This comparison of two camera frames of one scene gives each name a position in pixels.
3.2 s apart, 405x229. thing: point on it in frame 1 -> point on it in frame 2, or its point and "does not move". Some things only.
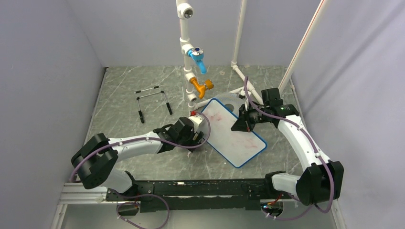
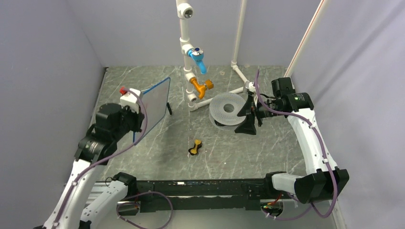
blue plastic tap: x=197 y=56 does not move
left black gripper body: x=188 y=140 -> x=130 y=121
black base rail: x=243 y=194 does not move
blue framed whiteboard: x=239 y=147 -> x=156 y=101
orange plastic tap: x=201 y=88 does not move
